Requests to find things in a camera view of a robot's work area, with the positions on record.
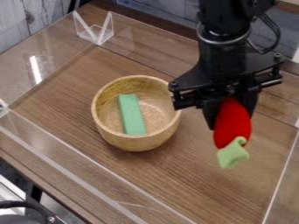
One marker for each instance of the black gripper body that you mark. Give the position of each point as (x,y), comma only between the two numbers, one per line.
(227,67)

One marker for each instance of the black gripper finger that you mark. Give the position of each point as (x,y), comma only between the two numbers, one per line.
(247,98)
(209,110)

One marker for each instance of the red plush toy green stem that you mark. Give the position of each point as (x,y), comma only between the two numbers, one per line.
(231,133)

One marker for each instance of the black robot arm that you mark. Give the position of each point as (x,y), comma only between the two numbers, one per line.
(226,19)

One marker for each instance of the wooden bowl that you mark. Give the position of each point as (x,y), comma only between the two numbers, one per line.
(160,117)

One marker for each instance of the green rectangular block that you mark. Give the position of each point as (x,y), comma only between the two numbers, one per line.
(132,120)

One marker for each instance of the black table clamp base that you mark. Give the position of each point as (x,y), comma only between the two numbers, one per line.
(19,210)

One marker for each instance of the clear acrylic corner bracket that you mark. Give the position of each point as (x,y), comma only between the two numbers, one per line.
(96,34)

